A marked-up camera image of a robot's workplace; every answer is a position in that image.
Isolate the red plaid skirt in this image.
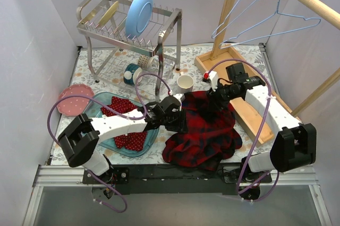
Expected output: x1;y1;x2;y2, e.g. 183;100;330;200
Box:
162;91;243;171

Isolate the light blue wire hanger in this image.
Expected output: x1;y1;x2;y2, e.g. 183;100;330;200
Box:
211;0;272;40
218;0;322;49

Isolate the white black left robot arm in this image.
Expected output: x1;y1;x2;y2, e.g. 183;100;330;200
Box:
57;93;188;184

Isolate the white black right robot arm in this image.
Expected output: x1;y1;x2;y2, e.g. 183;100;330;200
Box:
202;60;317;182

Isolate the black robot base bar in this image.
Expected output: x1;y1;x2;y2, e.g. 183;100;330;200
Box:
82;163;273;196

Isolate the white ceramic mug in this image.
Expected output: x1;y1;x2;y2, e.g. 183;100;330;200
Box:
176;72;194;93

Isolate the red polka dot cloth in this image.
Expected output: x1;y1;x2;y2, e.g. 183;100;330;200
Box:
100;95;148;151

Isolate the floral tablecloth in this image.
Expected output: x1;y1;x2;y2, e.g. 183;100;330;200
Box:
50;44;285;166

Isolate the patterned cup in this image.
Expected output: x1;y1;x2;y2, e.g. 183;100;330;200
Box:
137;55;154;69

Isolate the clear blue glass tray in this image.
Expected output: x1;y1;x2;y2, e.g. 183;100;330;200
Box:
84;92;159;158

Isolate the steel dish rack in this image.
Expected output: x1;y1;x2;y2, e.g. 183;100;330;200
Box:
76;0;182;92

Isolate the pink polka dot plate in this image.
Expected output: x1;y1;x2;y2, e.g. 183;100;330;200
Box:
57;84;95;116

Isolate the light blue plate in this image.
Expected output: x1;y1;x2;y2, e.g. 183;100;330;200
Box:
125;0;153;39

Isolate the cream yellow plate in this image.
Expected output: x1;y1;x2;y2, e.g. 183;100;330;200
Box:
96;1;119;28

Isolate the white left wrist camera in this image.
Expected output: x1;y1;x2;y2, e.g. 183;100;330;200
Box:
172;93;185;103

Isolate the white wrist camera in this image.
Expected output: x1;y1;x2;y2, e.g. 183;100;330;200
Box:
202;71;218;91
172;93;185;103

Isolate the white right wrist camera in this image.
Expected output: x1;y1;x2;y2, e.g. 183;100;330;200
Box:
202;71;218;91

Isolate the wooden clothes rack frame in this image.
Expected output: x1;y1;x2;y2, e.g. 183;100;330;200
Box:
194;0;340;147

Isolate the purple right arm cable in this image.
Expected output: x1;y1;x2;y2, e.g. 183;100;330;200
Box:
207;58;280;202

